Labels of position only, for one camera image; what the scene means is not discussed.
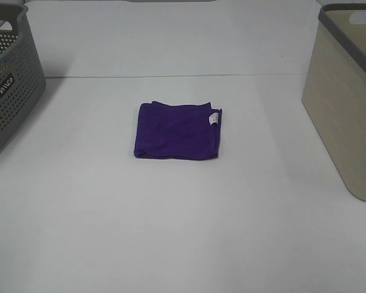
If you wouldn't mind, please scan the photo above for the purple towel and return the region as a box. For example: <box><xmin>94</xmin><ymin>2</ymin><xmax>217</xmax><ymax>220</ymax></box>
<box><xmin>134</xmin><ymin>101</ymin><xmax>222</xmax><ymax>161</ymax></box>

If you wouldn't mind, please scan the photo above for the beige plastic basket grey rim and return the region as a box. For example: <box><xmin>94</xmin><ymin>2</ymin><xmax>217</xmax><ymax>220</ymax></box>
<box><xmin>301</xmin><ymin>3</ymin><xmax>366</xmax><ymax>201</ymax></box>

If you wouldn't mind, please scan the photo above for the grey perforated plastic basket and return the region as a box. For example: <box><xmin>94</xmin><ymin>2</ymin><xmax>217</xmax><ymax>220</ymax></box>
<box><xmin>0</xmin><ymin>3</ymin><xmax>46</xmax><ymax>152</ymax></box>

